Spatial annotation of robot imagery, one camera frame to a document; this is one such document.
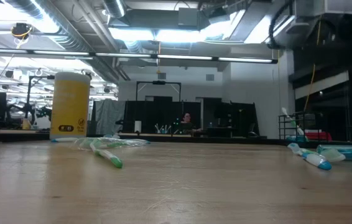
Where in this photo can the silver duct elbow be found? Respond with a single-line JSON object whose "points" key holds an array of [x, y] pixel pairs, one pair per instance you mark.
{"points": [[113, 7]]}

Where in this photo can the person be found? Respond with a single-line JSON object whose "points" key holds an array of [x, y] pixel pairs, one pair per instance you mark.
{"points": [[188, 124]]}

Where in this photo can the black partition screens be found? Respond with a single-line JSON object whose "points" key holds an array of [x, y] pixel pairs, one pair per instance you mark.
{"points": [[151, 115]]}

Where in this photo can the grey cloth cover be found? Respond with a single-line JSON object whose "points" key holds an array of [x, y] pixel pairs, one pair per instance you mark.
{"points": [[109, 116]]}

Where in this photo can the red plastic box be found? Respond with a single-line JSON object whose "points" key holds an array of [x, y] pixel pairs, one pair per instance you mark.
{"points": [[319, 136]]}

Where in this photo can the black background robot arms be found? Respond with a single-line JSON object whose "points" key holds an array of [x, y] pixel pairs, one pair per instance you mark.
{"points": [[26, 109]]}

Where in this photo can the small yellow canister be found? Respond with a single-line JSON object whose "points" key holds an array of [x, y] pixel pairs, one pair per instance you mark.
{"points": [[26, 124]]}

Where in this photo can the white ceiling vent unit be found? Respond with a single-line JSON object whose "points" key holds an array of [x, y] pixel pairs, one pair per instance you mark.
{"points": [[340, 6]]}

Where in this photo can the black camera gantry frame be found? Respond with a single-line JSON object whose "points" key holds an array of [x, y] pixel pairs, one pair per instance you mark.
{"points": [[159, 82], [51, 77]]}

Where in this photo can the silver round air duct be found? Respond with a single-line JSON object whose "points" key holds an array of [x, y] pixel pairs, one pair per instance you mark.
{"points": [[67, 34]]}

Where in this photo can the black aluminium table frame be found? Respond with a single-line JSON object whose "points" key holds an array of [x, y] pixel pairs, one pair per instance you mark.
{"points": [[14, 137]]}

